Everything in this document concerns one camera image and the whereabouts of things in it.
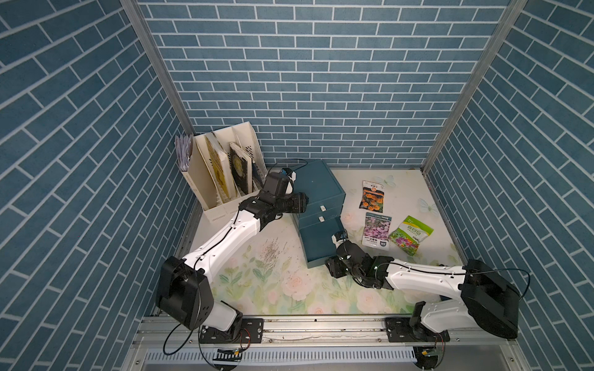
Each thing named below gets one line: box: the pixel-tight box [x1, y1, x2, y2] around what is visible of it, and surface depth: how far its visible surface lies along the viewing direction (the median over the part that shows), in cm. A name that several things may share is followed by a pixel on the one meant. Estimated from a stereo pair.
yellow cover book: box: [204, 132, 232, 201], surface depth 96 cm
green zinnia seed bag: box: [388, 214, 434, 257], surface depth 98 cm
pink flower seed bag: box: [361, 211, 393, 251], surface depth 98 cm
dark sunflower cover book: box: [228, 141, 253, 196], surface depth 101 cm
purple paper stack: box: [174, 133, 194, 172], surface depth 88 cm
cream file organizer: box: [181, 121, 269, 224], surface depth 101 cm
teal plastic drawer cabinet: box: [292, 159, 347, 254], surface depth 90 cm
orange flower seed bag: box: [358, 180, 385, 214], surface depth 111 cm
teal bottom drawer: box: [298, 216, 345, 269], surface depth 91 cm
